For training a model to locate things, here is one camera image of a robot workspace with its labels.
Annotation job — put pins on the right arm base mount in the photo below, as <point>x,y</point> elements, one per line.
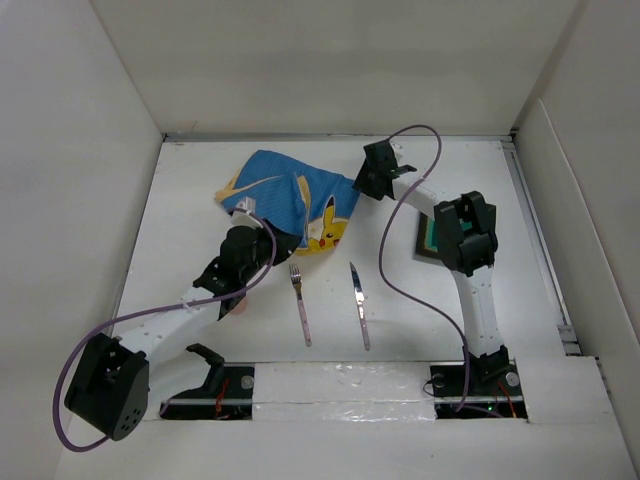
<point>498,398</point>

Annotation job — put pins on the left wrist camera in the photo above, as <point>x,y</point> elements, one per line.
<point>241,213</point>

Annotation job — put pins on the pink plastic cup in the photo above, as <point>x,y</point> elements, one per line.
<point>241,306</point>

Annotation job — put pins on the fork with pink handle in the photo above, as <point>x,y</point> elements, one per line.
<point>296,281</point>

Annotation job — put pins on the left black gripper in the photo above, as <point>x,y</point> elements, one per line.
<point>284,244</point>

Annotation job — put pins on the blue Pikachu placemat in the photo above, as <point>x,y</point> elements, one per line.
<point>298,199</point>

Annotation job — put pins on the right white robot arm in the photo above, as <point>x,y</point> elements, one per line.
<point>466,243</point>

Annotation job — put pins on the knife with pink handle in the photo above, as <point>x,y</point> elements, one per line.
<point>359,299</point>

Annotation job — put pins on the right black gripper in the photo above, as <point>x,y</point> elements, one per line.
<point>362,183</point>

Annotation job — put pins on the square green ceramic plate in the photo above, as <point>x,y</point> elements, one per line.
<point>426,239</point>

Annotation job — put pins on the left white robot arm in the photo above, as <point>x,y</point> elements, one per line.
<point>111,384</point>

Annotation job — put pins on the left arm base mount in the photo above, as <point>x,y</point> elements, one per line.
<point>225,395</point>

